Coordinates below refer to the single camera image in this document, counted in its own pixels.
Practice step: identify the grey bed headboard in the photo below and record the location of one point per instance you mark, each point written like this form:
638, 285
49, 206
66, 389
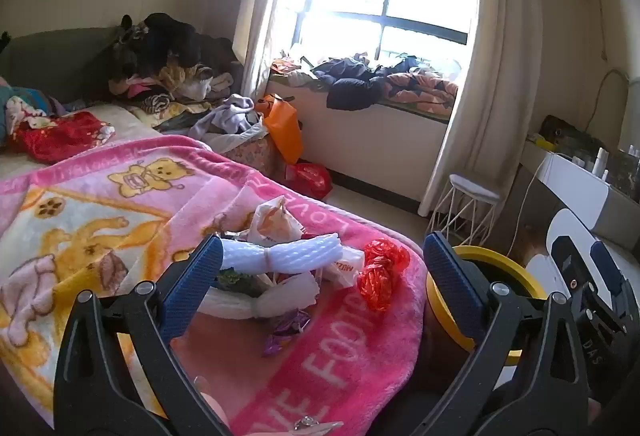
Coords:
55, 61

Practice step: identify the dark puffer jacket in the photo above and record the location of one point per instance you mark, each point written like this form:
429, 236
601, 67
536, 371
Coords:
350, 86

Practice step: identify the green snack wrapper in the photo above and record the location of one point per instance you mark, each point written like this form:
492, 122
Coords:
235, 278

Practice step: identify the red cloth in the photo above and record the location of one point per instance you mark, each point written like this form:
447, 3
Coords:
65, 136

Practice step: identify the white foam net sleeve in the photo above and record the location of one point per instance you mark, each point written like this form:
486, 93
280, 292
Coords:
300, 253

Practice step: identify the yellow box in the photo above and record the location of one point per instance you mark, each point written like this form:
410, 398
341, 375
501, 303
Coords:
542, 142

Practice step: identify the white paper wrapper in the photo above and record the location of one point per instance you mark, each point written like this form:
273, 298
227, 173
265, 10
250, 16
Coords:
347, 266
275, 221

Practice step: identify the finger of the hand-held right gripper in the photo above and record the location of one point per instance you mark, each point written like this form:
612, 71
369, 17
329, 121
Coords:
569, 258
606, 266

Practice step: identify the orange paper bag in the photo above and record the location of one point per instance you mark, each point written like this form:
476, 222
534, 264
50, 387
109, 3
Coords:
282, 131

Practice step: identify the white vanity desk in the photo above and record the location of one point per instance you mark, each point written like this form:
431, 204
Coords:
575, 191

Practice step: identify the white and orange cloth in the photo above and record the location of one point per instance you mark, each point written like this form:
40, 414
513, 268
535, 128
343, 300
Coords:
292, 71

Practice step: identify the white plastic bag trash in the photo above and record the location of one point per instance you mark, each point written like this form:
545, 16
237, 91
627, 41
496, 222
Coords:
225, 306

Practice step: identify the cream curtain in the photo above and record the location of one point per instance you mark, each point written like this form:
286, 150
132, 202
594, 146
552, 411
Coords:
485, 66
260, 16

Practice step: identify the black bin with yellow rim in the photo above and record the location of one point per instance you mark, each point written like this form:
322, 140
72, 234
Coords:
520, 280

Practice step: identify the white chair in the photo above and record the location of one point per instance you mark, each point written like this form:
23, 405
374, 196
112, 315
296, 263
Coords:
555, 226

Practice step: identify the clear cosmetics organizer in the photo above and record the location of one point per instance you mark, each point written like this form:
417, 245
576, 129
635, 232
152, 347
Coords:
625, 171

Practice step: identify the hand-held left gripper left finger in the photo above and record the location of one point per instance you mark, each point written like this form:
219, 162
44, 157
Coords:
192, 286

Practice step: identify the pink printed blanket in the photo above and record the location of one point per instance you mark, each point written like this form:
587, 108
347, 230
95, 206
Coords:
75, 216

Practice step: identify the folded colourful clothes stack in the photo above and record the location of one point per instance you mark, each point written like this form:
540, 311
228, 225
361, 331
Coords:
170, 96

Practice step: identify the black clothes pile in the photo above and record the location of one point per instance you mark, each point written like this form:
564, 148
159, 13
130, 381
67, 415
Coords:
165, 41

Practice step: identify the small red plastic bag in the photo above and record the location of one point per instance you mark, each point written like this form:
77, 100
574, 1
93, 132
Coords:
380, 276

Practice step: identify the vanity mirror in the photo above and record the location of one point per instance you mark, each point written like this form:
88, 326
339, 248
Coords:
634, 116

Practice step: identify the white bottle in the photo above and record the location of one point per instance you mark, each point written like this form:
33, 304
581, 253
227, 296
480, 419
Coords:
601, 161

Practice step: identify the purple candy wrapper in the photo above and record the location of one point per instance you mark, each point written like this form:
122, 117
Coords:
287, 328

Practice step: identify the cream bed sheet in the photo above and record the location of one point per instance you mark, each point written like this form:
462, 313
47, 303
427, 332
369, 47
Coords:
130, 128

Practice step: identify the floral laundry basket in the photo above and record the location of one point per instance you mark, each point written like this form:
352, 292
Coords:
250, 151

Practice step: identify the orange patterned quilt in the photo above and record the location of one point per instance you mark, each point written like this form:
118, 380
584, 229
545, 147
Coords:
420, 91

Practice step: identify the black bag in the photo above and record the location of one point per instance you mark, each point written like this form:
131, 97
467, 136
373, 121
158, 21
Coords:
565, 131

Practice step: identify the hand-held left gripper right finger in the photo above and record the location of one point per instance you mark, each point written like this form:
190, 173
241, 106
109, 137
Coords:
450, 276

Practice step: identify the person's left hand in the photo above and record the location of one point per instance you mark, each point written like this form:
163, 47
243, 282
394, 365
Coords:
217, 408

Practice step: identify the orange patterned bag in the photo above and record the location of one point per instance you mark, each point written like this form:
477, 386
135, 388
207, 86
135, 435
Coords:
531, 243

